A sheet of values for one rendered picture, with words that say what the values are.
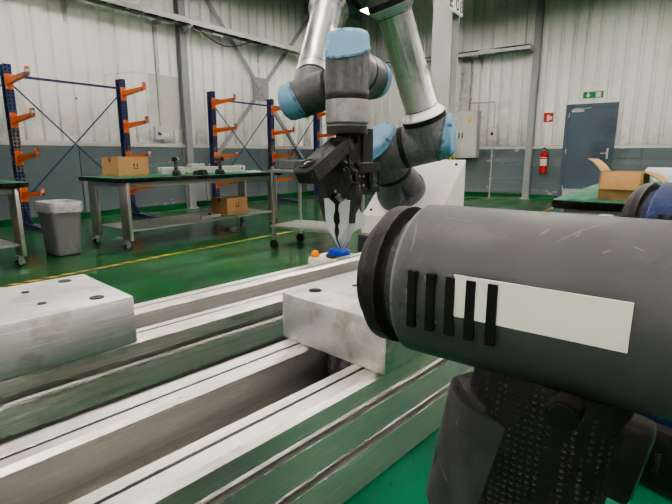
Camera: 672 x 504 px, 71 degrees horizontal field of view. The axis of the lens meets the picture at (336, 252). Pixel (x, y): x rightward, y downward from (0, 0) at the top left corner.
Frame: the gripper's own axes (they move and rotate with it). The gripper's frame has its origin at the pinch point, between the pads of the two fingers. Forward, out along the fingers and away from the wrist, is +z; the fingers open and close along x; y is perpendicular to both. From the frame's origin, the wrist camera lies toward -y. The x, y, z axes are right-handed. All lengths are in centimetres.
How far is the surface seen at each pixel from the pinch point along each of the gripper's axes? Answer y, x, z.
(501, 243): -46, -50, -12
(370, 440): -36, -36, 6
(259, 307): -31.9, -18.1, 0.4
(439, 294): -47, -48, -11
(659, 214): -23, -50, -11
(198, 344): -39.0, -17.8, 2.4
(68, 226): 101, 468, 57
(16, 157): 121, 708, -11
